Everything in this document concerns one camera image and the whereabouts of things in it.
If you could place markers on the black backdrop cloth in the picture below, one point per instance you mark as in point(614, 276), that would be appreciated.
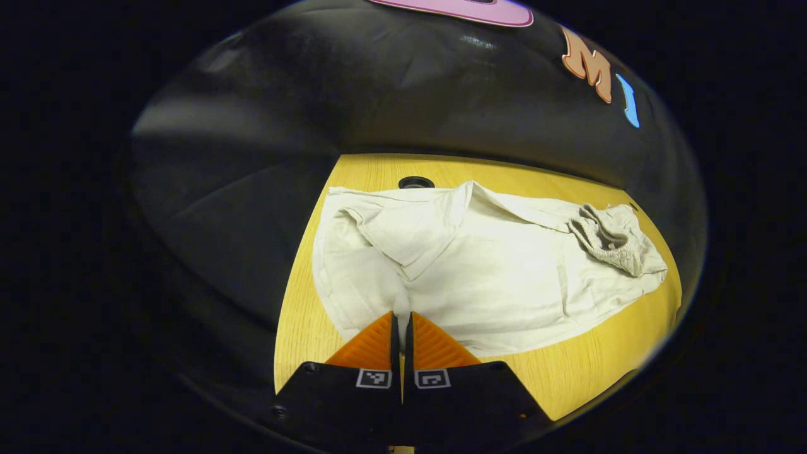
point(252, 189)

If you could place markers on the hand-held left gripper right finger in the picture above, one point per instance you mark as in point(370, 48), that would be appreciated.
point(466, 403)

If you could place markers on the white jeans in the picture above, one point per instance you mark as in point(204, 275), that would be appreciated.
point(504, 277)

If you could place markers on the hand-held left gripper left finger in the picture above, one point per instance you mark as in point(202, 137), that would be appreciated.
point(347, 403)

